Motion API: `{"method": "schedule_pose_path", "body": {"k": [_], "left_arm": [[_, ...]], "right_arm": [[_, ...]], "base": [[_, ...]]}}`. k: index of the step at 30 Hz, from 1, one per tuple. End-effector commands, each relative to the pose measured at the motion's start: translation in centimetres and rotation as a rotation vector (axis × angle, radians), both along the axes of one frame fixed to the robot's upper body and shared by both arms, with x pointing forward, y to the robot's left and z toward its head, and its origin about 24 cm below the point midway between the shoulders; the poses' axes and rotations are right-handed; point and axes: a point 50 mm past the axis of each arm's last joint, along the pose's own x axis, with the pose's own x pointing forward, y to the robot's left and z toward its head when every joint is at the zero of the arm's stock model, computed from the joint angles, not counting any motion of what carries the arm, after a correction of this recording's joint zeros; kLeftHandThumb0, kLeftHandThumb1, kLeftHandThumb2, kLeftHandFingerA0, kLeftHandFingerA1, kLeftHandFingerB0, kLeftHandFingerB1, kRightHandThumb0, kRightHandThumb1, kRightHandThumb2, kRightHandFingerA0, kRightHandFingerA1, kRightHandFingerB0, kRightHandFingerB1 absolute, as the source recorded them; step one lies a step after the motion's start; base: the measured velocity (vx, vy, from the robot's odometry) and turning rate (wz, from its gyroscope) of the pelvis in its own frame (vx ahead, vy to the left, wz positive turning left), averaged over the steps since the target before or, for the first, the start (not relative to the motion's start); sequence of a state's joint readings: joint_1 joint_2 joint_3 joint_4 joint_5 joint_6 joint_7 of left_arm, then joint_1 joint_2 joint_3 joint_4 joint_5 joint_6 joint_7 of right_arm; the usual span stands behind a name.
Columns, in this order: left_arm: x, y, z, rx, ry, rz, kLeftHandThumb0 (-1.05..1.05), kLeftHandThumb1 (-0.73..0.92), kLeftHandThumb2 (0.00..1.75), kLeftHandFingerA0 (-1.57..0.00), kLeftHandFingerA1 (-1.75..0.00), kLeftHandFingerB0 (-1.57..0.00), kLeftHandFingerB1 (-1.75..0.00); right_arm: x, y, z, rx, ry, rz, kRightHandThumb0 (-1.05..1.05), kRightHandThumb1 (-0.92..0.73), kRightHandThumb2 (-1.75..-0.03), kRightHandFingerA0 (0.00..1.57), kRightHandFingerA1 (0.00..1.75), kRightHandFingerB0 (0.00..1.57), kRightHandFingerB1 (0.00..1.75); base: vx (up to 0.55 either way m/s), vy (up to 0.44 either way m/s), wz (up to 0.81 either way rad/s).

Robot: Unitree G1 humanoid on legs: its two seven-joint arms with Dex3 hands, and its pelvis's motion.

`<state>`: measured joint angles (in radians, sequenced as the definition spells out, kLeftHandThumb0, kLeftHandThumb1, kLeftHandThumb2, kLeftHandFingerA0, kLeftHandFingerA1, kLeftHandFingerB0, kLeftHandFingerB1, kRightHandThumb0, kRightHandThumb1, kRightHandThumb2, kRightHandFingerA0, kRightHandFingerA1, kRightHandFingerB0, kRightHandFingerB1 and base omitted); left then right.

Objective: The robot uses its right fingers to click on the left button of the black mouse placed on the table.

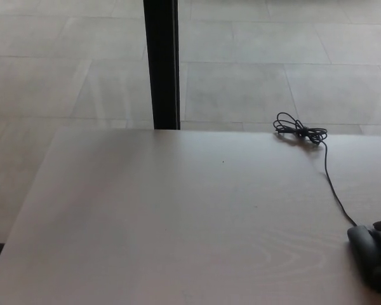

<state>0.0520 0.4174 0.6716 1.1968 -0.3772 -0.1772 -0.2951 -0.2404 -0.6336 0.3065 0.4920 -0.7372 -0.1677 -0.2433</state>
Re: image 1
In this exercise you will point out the black vertical post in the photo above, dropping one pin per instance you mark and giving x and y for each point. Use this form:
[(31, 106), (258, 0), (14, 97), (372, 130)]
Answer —
[(162, 63)]

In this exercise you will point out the black computer mouse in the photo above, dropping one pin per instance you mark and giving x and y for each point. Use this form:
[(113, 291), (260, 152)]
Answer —
[(362, 251)]

